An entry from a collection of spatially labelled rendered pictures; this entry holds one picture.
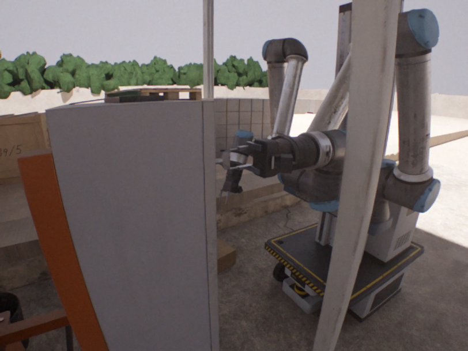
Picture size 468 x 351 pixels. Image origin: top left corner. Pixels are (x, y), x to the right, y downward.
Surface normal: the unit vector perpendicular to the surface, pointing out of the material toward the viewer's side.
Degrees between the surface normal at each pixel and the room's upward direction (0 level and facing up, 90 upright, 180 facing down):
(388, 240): 90
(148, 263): 90
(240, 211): 85
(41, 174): 90
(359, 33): 99
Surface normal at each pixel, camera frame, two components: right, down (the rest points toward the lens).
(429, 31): 0.39, 0.18
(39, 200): 0.54, 0.27
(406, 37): -0.80, 0.52
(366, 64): -0.83, 0.32
